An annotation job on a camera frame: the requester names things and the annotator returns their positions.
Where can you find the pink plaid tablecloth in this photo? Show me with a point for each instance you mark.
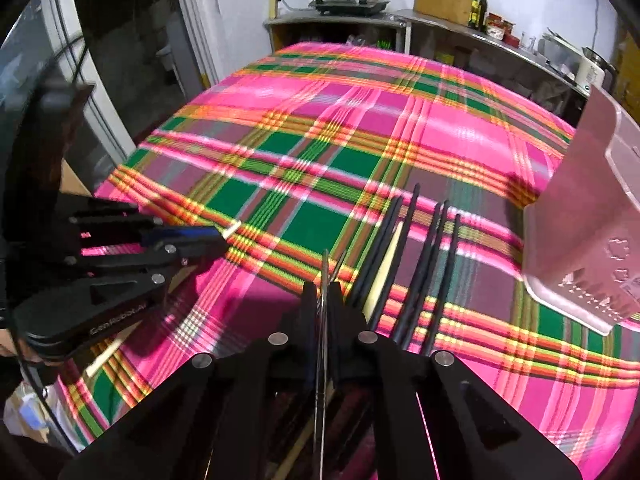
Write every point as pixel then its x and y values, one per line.
pixel 328 150

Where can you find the dark oil bottle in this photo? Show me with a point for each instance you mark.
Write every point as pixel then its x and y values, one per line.
pixel 478 15

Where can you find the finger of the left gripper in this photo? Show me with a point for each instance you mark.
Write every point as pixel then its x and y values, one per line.
pixel 188 242

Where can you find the black chopstick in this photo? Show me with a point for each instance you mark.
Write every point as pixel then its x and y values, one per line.
pixel 354 293
pixel 441 299
pixel 421 280
pixel 380 306

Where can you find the metal chopstick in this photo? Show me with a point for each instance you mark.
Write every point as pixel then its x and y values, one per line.
pixel 324 384

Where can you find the pink plastic utensil holder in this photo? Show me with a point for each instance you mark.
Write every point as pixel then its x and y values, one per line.
pixel 581 235

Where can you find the black induction cooker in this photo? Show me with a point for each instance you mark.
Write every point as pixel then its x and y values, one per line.
pixel 349 7

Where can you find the red lidded jar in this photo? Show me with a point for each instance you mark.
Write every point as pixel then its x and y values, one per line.
pixel 497 27

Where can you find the steel kitchen shelf counter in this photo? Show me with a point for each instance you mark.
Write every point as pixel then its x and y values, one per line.
pixel 408 32

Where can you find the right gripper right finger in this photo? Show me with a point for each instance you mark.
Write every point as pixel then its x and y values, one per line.
pixel 344 325

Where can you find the white electric kettle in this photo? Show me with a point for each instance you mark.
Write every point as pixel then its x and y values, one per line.
pixel 590 74

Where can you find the yellow wooden door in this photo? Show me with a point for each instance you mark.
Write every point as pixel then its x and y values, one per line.
pixel 627 87

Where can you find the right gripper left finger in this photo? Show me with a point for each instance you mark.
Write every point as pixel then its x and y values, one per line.
pixel 304 335

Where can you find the light wooden chopstick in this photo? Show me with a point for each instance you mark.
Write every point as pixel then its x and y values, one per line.
pixel 226 233
pixel 381 274

